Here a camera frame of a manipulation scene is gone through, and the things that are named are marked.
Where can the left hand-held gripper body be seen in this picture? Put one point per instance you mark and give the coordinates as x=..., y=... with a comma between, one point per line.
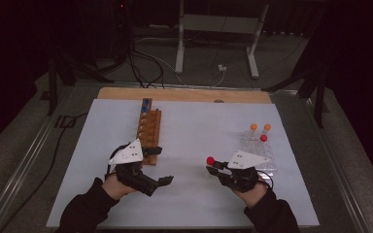
x=128, y=153

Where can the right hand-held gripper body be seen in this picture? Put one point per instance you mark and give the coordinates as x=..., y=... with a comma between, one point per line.
x=244, y=160

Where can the clear plastic tube rack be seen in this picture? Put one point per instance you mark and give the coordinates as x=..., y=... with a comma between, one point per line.
x=259, y=147

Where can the wooden test tube rack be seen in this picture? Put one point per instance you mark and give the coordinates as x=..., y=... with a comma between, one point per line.
x=153, y=129

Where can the orange capped test tube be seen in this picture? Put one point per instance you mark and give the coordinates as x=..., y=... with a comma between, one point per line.
x=254, y=126
x=267, y=127

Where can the blue capped test tube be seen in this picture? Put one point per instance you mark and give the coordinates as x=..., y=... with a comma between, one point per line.
x=144, y=109
x=147, y=102

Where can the person's left hand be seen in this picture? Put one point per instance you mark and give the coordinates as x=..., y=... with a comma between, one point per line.
x=115, y=189

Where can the person's right hand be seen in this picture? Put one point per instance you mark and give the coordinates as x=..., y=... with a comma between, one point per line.
x=254, y=197

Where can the white table mat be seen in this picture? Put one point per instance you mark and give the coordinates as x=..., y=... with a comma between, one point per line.
x=191, y=136

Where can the wooden board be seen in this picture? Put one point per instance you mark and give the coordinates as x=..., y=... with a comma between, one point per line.
x=187, y=94

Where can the black stand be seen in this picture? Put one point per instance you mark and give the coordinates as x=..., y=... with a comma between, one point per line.
x=52, y=93
x=319, y=103

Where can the white plug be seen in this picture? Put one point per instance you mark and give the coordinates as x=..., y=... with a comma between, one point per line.
x=221, y=67

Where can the grey metal stand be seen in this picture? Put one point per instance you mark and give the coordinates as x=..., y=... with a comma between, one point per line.
x=218, y=23

